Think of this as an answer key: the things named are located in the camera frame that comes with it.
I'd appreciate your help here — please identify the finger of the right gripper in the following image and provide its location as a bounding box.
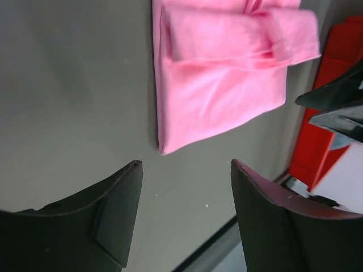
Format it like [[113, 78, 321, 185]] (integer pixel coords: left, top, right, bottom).
[[309, 105, 362, 142], [295, 59, 362, 111]]

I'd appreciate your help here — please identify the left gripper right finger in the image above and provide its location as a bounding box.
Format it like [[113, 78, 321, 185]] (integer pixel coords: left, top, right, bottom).
[[231, 160, 362, 271]]

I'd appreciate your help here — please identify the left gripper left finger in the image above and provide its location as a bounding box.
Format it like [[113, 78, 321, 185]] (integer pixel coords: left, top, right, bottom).
[[1, 160, 143, 271]]

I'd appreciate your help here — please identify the pink t shirt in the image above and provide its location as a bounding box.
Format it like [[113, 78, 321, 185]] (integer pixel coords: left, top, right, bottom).
[[152, 1, 320, 155]]

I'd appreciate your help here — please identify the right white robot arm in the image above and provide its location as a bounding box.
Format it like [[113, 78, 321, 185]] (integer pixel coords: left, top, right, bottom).
[[296, 60, 362, 214]]

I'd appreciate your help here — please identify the red plastic bin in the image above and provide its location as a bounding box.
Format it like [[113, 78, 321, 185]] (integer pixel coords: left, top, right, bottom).
[[289, 15, 362, 191]]

